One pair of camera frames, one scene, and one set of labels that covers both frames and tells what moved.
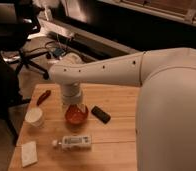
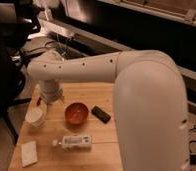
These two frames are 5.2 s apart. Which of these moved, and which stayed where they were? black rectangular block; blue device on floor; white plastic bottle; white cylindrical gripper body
Moved: white cylindrical gripper body
Stayed: black rectangular block; blue device on floor; white plastic bottle
